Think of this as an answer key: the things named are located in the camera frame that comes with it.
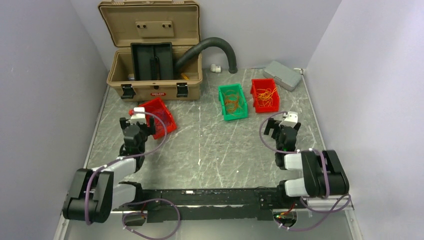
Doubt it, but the orange wire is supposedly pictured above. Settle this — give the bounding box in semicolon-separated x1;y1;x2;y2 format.
255;85;277;109
222;90;242;114

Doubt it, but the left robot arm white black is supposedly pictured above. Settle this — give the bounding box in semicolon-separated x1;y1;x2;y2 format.
62;114;156;225

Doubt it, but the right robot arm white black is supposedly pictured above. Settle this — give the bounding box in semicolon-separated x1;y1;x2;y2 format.
259;116;350;208

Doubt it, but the red plastic bin left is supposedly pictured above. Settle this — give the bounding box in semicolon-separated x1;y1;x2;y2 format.
139;97;177;140

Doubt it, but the red plastic bin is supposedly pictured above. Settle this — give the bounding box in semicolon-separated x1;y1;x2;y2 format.
250;78;280;114
139;97;177;140

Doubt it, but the red plastic bin right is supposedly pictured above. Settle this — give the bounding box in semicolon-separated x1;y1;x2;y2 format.
250;78;280;114

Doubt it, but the grey plastic case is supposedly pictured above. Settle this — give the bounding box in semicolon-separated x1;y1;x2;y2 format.
263;60;302;92

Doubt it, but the green plastic bin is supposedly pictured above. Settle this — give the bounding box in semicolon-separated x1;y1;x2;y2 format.
218;83;248;122

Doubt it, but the black toolbox tray insert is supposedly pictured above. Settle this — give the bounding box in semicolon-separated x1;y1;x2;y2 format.
130;42;174;81

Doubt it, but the white pipe fitting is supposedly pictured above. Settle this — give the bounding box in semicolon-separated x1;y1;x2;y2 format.
210;64;222;73

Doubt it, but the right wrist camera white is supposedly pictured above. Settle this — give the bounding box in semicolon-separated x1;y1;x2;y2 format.
279;111;299;128

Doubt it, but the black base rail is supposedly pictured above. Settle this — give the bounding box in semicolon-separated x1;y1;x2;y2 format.
113;186;305;223

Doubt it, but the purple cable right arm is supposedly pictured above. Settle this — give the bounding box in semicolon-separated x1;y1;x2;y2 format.
258;111;352;233

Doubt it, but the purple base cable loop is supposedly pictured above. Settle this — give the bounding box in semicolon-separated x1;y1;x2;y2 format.
121;198;181;240

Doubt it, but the black corrugated hose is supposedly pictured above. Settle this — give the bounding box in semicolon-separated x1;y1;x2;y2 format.
174;37;239;75

